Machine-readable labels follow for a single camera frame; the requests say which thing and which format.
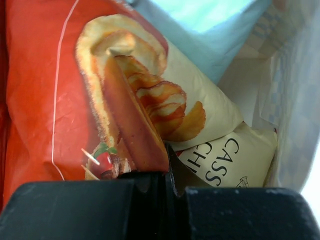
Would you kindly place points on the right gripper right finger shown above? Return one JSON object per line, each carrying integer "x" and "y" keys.
{"x": 207, "y": 213}

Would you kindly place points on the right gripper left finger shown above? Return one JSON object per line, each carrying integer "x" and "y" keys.
{"x": 122, "y": 209}

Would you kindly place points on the light blue cassava chips bag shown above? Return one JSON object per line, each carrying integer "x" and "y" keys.
{"x": 209, "y": 32}

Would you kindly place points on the blue patterned paper bag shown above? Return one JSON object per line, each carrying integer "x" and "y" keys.
{"x": 275, "y": 81}

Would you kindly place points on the orange cream cassava chips bag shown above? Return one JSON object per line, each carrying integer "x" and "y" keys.
{"x": 93, "y": 91}

